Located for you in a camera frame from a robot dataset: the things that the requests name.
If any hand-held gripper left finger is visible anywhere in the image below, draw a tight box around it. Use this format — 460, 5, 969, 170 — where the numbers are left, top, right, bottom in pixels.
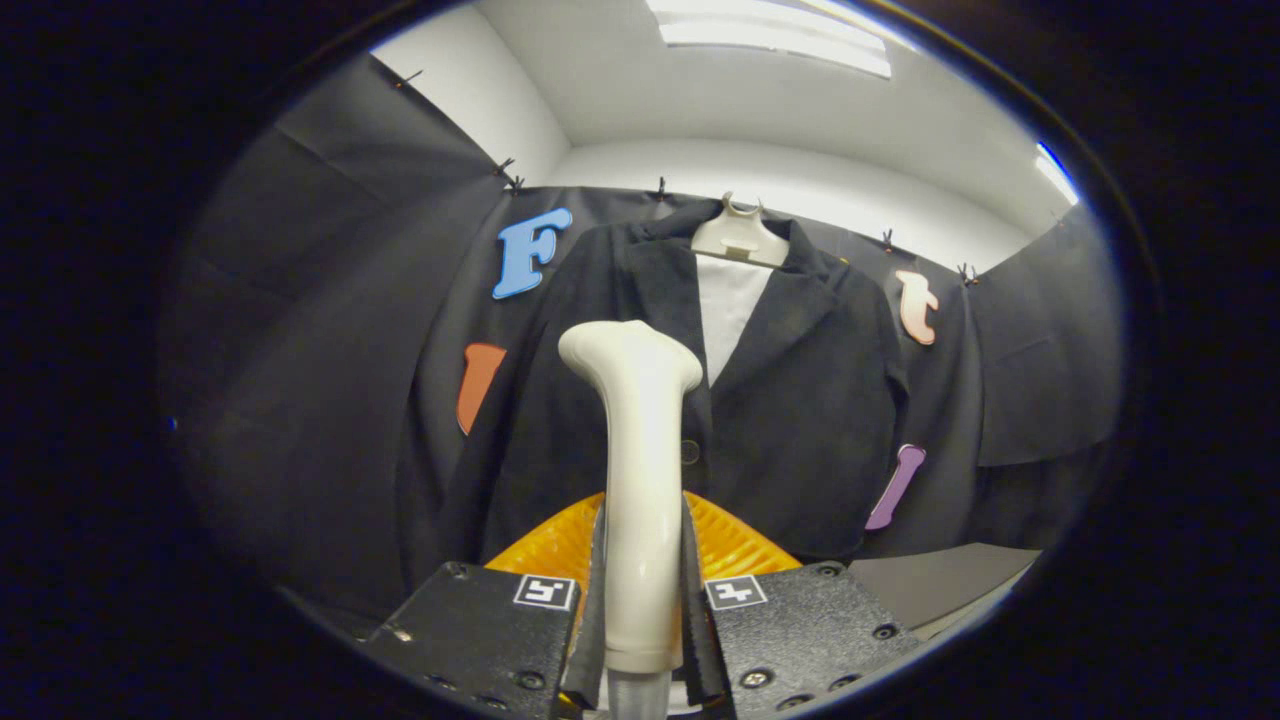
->
362, 492, 608, 720

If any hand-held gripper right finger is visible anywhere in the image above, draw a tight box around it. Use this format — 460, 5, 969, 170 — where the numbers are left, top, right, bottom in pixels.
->
682, 492, 926, 720

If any white garment steamer handle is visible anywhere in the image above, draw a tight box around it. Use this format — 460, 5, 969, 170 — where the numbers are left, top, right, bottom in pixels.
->
558, 320, 704, 676

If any black suit jacket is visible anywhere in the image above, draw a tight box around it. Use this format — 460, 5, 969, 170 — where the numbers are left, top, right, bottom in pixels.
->
430, 200, 911, 591

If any grey cabinet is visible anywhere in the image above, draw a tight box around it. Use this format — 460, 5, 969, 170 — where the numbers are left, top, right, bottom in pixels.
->
848, 543, 1043, 641

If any white plastic hanger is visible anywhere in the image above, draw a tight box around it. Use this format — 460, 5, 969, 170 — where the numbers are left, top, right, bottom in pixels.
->
690, 192, 791, 269

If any black backdrop cloth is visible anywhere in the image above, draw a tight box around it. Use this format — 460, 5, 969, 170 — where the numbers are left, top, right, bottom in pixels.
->
160, 52, 1126, 641

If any row of black clips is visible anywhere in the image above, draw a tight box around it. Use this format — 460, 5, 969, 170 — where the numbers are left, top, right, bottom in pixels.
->
395, 68, 981, 289

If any small ceiling light panel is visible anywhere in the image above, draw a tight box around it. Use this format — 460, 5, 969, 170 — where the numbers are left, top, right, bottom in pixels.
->
1035, 143, 1081, 206

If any large ceiling light panel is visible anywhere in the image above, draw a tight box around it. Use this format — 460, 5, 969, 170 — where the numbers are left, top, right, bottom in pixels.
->
645, 0, 893, 79

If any white steamer hose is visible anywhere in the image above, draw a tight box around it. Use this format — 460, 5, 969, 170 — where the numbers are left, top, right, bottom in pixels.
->
607, 670, 673, 720

